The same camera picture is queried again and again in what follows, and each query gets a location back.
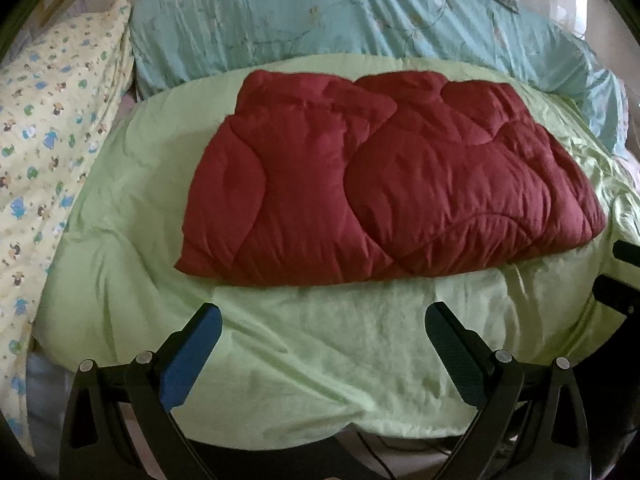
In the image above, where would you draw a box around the light green blanket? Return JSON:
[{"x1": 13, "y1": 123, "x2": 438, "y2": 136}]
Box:
[{"x1": 35, "y1": 52, "x2": 640, "y2": 438}]

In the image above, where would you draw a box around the light blue floral quilt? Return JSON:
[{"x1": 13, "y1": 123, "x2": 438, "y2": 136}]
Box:
[{"x1": 129, "y1": 0, "x2": 630, "y2": 153}]

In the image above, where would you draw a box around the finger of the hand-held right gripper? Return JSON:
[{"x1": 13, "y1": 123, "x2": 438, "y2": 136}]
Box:
[
  {"x1": 612, "y1": 240, "x2": 640, "y2": 267},
  {"x1": 592, "y1": 272, "x2": 640, "y2": 317}
]

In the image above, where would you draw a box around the red quilted garment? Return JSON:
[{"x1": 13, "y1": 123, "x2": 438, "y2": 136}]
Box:
[{"x1": 174, "y1": 69, "x2": 608, "y2": 288}]

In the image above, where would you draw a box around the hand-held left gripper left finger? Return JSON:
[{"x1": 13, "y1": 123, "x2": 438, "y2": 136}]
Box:
[{"x1": 59, "y1": 303, "x2": 223, "y2": 480}]

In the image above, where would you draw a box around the yellow animal print pillow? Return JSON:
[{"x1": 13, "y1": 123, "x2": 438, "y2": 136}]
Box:
[{"x1": 0, "y1": 0, "x2": 135, "y2": 456}]

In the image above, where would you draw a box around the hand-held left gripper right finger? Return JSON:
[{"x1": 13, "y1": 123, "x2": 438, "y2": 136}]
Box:
[{"x1": 424, "y1": 302, "x2": 593, "y2": 480}]

